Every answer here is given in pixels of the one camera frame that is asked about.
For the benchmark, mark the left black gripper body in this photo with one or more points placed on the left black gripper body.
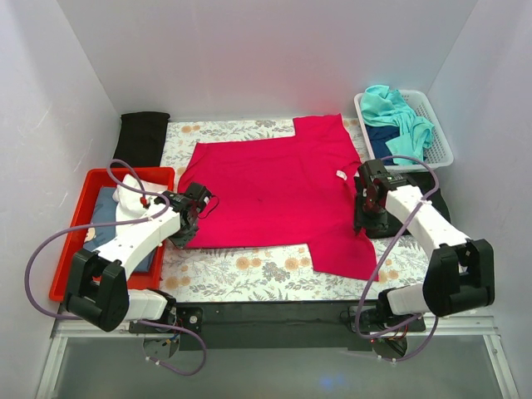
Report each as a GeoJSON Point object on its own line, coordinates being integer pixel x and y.
{"type": "Point", "coordinates": [183, 236]}

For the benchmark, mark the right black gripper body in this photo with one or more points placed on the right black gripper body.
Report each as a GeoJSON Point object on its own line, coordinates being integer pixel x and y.
{"type": "Point", "coordinates": [370, 220]}

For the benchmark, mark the red t shirt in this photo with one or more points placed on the red t shirt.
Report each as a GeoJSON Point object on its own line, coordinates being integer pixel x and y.
{"type": "Point", "coordinates": [285, 191]}

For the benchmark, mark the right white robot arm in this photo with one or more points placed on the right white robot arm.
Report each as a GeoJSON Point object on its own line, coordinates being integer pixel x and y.
{"type": "Point", "coordinates": [461, 272]}

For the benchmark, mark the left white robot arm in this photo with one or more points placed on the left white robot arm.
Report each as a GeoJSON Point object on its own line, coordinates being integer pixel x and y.
{"type": "Point", "coordinates": [97, 291]}

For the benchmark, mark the red plastic tray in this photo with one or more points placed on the red plastic tray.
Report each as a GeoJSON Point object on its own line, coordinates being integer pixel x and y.
{"type": "Point", "coordinates": [94, 181]}

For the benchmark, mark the floral patterned mat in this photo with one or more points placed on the floral patterned mat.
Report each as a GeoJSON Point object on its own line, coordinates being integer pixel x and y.
{"type": "Point", "coordinates": [279, 272]}

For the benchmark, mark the dark blue t shirt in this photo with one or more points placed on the dark blue t shirt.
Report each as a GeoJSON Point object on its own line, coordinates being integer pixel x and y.
{"type": "Point", "coordinates": [379, 136]}

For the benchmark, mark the black cloth right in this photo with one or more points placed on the black cloth right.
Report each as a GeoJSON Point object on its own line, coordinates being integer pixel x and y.
{"type": "Point", "coordinates": [425, 182]}

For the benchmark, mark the black cloth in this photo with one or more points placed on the black cloth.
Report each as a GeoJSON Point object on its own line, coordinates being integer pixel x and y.
{"type": "Point", "coordinates": [142, 138]}
{"type": "Point", "coordinates": [425, 182]}

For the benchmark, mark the white plastic basket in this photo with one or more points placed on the white plastic basket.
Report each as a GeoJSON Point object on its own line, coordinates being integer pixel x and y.
{"type": "Point", "coordinates": [440, 153]}

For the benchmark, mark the teal t shirt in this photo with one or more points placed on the teal t shirt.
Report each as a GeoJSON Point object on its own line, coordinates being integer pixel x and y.
{"type": "Point", "coordinates": [382, 106]}

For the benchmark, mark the black cloth back left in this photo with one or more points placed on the black cloth back left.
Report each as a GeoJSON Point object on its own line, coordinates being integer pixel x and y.
{"type": "Point", "coordinates": [142, 138]}

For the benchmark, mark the folded blue t shirt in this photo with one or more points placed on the folded blue t shirt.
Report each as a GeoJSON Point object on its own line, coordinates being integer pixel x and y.
{"type": "Point", "coordinates": [105, 212]}

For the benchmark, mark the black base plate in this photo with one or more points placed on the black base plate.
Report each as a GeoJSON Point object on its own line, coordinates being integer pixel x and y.
{"type": "Point", "coordinates": [261, 325]}

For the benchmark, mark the aluminium frame rail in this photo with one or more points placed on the aluminium frame rail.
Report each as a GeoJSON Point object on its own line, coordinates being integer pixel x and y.
{"type": "Point", "coordinates": [455, 357]}

